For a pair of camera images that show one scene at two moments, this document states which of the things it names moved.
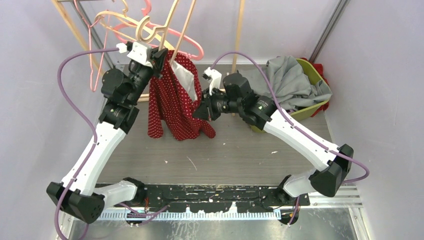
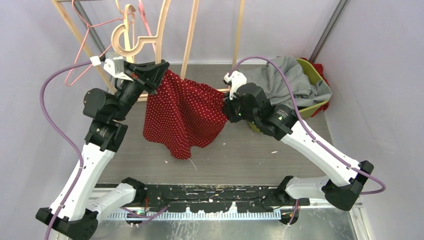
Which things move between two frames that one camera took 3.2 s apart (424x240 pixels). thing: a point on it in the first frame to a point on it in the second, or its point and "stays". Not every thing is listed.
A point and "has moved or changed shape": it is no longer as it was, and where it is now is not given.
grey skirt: x=292 y=88 stays
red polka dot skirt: x=174 y=97 has moved or changed shape
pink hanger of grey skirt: x=147 y=20 to x=144 y=16
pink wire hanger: x=105 y=15 to x=89 y=26
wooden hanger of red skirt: x=163 y=30 to x=190 y=39
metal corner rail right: x=322 y=40 stays
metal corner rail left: x=92 y=31 stays
